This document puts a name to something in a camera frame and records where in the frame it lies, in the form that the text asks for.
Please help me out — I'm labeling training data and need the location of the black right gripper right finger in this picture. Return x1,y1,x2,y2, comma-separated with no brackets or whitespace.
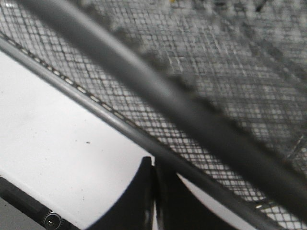
154,159,238,230

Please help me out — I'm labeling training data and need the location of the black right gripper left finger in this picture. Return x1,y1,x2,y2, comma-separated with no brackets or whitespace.
88,157,154,230

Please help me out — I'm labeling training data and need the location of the silver mesh tray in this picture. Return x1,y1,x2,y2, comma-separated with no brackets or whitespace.
0,0,307,230

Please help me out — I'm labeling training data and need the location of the small black camera lens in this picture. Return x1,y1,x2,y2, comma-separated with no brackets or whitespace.
42,211,64,230

